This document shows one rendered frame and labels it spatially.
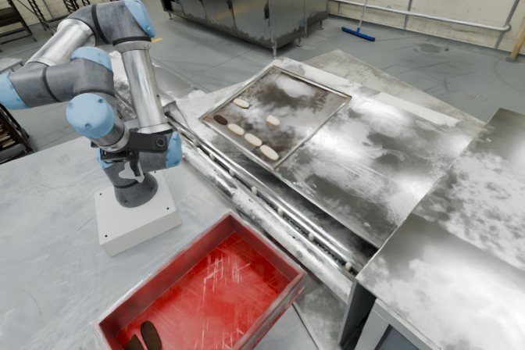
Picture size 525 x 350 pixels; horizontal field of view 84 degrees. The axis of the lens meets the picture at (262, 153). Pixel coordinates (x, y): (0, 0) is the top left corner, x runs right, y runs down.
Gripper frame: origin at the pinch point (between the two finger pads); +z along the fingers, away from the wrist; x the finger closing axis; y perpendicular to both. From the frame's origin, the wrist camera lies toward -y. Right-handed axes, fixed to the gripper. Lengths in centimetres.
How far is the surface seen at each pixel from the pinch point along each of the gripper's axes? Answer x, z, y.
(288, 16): -221, 205, -133
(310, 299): 47, -2, -44
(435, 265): 33, -52, -47
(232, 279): 39.2, 6.5, -22.9
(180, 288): 39.6, 9.0, -7.1
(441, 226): 29, -50, -52
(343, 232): 31, 6, -61
